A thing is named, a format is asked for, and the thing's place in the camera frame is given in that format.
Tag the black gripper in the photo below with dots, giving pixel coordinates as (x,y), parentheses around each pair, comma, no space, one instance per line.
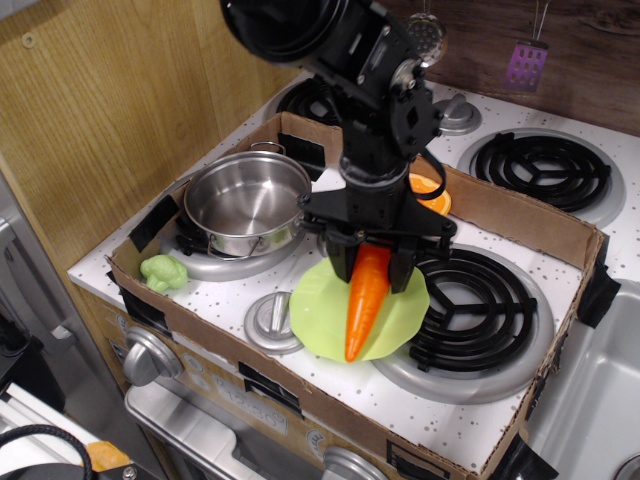
(383,211)

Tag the orange plastic carrot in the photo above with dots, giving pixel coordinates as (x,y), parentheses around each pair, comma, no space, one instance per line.
(369,286)

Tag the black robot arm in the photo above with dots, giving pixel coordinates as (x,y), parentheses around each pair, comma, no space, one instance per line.
(374,78)

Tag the light green plastic plate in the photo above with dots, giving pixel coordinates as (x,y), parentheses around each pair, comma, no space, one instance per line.
(318,315)

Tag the front right black burner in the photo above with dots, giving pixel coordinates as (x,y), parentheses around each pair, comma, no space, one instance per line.
(486,330)

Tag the black burner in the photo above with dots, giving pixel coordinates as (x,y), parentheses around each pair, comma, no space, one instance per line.
(562,170)
(307,98)
(486,330)

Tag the silver front stove knob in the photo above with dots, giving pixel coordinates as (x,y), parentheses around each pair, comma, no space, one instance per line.
(267,325)

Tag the stainless steel pot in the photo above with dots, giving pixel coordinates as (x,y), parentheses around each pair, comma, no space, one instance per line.
(247,203)

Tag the silver back stove knob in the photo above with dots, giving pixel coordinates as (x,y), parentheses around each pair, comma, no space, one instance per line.
(459,117)

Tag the back left black burner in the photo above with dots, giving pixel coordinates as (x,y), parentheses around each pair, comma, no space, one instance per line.
(307,98)

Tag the back right black burner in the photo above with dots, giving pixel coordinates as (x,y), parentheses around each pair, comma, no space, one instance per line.
(562,170)

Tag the green plastic broccoli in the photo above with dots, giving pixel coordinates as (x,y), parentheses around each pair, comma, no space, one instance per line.
(162,272)

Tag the silver oven dial right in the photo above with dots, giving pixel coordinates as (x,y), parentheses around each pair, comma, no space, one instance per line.
(343,464)

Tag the silver oven dial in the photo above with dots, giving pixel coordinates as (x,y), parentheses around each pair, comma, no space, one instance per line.
(343,464)
(148,358)

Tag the hanging silver strainer ladle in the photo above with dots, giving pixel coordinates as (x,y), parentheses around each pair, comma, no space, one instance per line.
(429,35)

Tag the hanging purple slotted spatula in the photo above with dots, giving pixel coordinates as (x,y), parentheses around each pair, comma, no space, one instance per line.
(526,64)

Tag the silver oven dial left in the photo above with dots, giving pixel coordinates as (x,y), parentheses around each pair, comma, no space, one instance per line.
(148,358)

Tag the grey toy sink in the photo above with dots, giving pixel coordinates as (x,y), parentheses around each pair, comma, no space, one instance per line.
(586,422)

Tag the orange object bottom left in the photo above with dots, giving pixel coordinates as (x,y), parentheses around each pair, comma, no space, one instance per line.
(106,456)

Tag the silver oven door handle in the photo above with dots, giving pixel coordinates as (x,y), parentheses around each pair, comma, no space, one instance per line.
(210,443)

